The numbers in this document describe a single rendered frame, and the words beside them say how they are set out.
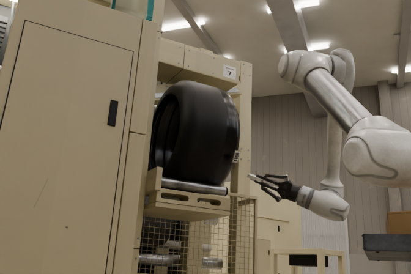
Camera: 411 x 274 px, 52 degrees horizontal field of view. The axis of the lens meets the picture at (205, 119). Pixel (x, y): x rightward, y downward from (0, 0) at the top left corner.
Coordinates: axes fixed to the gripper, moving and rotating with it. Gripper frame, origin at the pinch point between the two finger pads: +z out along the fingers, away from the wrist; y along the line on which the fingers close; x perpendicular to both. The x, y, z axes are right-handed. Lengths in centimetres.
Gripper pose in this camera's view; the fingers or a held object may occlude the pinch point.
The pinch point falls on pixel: (255, 177)
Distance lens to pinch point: 192.7
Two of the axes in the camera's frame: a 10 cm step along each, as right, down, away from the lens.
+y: -2.8, 9.5, 1.2
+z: -8.8, -3.1, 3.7
